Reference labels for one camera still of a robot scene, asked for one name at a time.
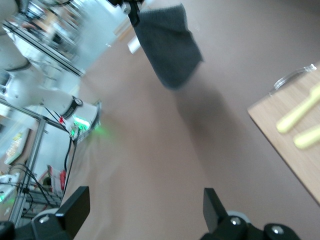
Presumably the aluminium frame post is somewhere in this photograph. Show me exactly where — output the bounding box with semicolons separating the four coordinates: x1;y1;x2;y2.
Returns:
9;99;51;223

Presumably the yellow plastic fork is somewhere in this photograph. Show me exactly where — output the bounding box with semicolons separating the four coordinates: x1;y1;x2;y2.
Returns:
292;124;320;150

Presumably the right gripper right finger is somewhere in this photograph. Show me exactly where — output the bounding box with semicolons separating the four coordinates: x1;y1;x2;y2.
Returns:
199;187;301;240

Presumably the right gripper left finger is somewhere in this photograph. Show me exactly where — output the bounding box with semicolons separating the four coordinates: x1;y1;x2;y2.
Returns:
0;186;91;240

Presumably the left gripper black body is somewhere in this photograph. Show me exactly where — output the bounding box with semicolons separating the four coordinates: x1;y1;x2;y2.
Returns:
109;0;131;8

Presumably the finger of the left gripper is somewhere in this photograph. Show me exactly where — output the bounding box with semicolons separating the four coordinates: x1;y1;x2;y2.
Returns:
127;0;141;27

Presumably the yellow plastic knife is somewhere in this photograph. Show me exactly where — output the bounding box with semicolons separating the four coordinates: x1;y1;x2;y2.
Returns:
276;82;320;135

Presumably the wooden cutting board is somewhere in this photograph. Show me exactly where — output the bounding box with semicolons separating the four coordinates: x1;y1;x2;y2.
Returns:
246;63;320;205

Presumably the grey and pink cloth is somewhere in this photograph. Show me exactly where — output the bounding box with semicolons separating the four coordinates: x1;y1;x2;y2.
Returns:
133;3;205;91

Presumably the red and white box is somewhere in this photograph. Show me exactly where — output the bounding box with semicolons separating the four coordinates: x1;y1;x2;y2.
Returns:
46;164;68;200

